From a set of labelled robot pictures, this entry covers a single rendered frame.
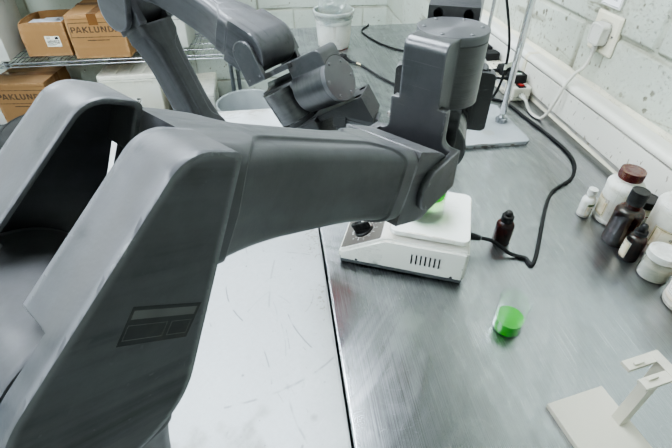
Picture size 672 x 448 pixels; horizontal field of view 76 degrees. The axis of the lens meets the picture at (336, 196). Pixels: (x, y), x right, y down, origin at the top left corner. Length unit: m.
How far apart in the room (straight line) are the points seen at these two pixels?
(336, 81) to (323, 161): 0.32
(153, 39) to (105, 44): 2.05
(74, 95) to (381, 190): 0.18
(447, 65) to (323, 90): 0.23
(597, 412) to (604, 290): 0.22
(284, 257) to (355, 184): 0.49
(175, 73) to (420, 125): 0.48
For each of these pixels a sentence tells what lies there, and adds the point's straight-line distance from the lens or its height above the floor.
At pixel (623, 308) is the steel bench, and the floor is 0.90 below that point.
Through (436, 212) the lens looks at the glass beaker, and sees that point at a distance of 0.66.
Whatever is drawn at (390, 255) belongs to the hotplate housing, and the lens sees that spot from 0.69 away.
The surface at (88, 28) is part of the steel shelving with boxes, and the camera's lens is 2.79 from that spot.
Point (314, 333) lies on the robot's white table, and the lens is 0.64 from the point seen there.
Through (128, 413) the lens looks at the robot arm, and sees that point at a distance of 0.18.
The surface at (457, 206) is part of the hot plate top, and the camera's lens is 0.72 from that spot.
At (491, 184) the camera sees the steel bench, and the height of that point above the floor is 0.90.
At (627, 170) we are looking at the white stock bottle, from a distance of 0.89.
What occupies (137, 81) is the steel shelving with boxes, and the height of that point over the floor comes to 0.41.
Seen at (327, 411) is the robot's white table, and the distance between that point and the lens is 0.58.
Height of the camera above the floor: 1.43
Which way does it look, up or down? 38 degrees down
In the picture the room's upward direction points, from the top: straight up
